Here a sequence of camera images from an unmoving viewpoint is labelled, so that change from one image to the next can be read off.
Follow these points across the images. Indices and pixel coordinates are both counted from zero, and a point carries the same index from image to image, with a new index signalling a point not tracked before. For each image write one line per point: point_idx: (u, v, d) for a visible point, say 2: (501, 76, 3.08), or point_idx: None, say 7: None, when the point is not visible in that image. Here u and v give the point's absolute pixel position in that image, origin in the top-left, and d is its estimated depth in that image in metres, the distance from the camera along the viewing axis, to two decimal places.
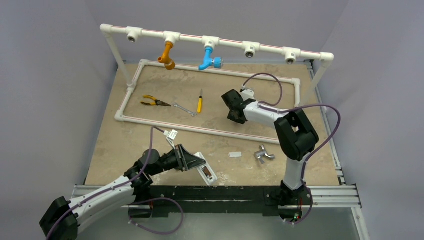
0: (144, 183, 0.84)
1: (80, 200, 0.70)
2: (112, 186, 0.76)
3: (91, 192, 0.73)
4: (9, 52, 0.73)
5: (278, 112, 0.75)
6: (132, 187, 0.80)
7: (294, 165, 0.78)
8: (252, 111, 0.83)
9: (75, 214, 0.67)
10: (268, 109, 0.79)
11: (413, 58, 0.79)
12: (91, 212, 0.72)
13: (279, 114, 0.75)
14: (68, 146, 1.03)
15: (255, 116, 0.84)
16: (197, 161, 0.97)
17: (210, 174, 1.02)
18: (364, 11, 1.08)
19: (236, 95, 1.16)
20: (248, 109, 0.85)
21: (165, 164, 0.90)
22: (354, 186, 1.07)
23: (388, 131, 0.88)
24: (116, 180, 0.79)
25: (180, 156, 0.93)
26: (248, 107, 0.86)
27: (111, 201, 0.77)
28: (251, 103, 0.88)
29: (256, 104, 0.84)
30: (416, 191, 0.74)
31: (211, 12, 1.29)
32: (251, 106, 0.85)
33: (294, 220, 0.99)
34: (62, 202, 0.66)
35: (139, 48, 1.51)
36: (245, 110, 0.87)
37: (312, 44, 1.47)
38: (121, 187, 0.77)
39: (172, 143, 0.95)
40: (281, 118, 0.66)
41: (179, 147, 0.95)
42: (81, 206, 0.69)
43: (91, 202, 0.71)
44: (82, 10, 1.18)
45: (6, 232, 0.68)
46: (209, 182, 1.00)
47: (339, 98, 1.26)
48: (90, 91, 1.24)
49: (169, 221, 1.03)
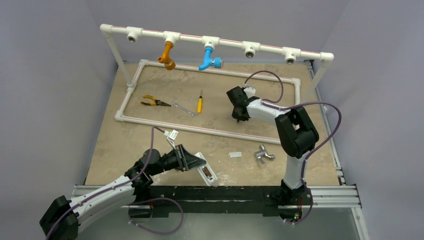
0: (144, 183, 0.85)
1: (80, 200, 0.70)
2: (112, 186, 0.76)
3: (91, 192, 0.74)
4: (10, 52, 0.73)
5: (279, 109, 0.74)
6: (132, 186, 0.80)
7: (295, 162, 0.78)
8: (255, 108, 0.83)
9: (76, 213, 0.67)
10: (270, 105, 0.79)
11: (413, 58, 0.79)
12: (92, 211, 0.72)
13: (280, 111, 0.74)
14: (68, 146, 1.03)
15: (258, 113, 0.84)
16: (197, 161, 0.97)
17: (210, 174, 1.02)
18: (364, 11, 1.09)
19: (241, 92, 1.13)
20: (251, 106, 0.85)
21: (166, 164, 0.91)
22: (354, 186, 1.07)
23: (388, 131, 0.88)
24: (116, 180, 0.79)
25: (180, 156, 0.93)
26: (251, 104, 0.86)
27: (112, 200, 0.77)
28: (255, 100, 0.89)
29: (259, 101, 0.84)
30: (416, 191, 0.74)
31: (211, 12, 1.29)
32: (254, 103, 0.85)
33: (294, 220, 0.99)
34: (62, 201, 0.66)
35: (139, 48, 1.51)
36: (249, 107, 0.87)
37: (312, 44, 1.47)
38: (121, 187, 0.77)
39: (173, 144, 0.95)
40: (282, 114, 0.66)
41: (180, 147, 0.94)
42: (82, 205, 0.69)
43: (92, 202, 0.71)
44: (82, 10, 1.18)
45: (6, 232, 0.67)
46: (209, 182, 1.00)
47: (339, 98, 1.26)
48: (90, 91, 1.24)
49: (169, 221, 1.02)
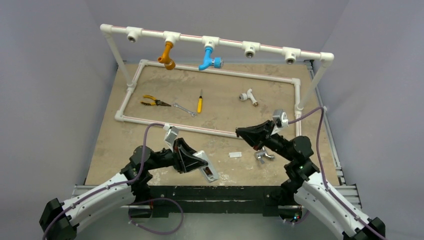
0: (142, 180, 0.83)
1: (73, 202, 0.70)
2: (107, 186, 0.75)
3: (85, 193, 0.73)
4: (10, 52, 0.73)
5: (355, 218, 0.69)
6: (129, 185, 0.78)
7: (323, 221, 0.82)
8: (317, 191, 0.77)
9: (68, 216, 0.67)
10: (342, 203, 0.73)
11: (412, 58, 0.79)
12: (86, 212, 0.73)
13: (355, 219, 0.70)
14: (68, 146, 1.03)
15: (317, 194, 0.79)
16: (197, 164, 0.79)
17: (211, 173, 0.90)
18: (364, 11, 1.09)
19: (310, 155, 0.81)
20: (313, 185, 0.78)
21: (163, 162, 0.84)
22: (354, 186, 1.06)
23: (388, 131, 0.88)
24: (112, 178, 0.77)
25: (178, 157, 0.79)
26: (313, 183, 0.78)
27: (107, 199, 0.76)
28: (315, 175, 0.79)
29: (323, 183, 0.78)
30: (416, 191, 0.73)
31: (212, 12, 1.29)
32: (316, 183, 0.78)
33: (294, 220, 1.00)
34: (55, 204, 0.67)
35: (140, 48, 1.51)
36: (310, 184, 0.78)
37: (312, 44, 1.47)
38: (116, 186, 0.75)
39: (171, 145, 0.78)
40: (359, 231, 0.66)
41: (178, 150, 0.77)
42: (75, 207, 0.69)
43: (85, 203, 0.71)
44: (82, 10, 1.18)
45: (6, 231, 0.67)
46: (209, 179, 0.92)
47: (339, 98, 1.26)
48: (90, 91, 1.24)
49: (170, 222, 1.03)
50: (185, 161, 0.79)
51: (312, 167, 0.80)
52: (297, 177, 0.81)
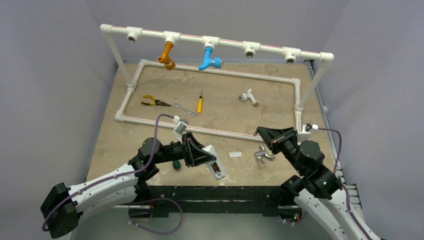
0: (149, 173, 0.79)
1: (80, 188, 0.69)
2: (114, 175, 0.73)
3: (92, 180, 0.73)
4: (10, 51, 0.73)
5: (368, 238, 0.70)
6: (136, 176, 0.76)
7: (321, 223, 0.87)
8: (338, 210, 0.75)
9: (74, 202, 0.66)
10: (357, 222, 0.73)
11: (412, 58, 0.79)
12: (92, 200, 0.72)
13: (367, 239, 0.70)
14: (68, 145, 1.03)
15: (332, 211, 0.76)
16: (205, 158, 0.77)
17: (219, 170, 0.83)
18: (364, 12, 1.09)
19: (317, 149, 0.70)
20: (335, 204, 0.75)
21: (171, 156, 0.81)
22: (354, 186, 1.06)
23: (388, 131, 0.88)
24: (120, 168, 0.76)
25: (186, 150, 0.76)
26: (336, 202, 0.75)
27: (112, 189, 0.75)
28: (338, 193, 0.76)
29: (344, 203, 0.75)
30: (416, 190, 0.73)
31: (211, 12, 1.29)
32: (339, 203, 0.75)
33: (294, 220, 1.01)
34: (61, 189, 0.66)
35: (140, 48, 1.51)
36: (332, 203, 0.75)
37: (312, 44, 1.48)
38: (123, 176, 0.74)
39: (180, 137, 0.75)
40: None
41: (187, 141, 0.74)
42: (81, 193, 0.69)
43: (92, 190, 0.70)
44: (82, 10, 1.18)
45: (5, 230, 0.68)
46: (217, 177, 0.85)
47: (339, 98, 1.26)
48: (90, 90, 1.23)
49: (169, 222, 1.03)
50: (193, 154, 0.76)
51: (333, 178, 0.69)
52: (318, 191, 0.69)
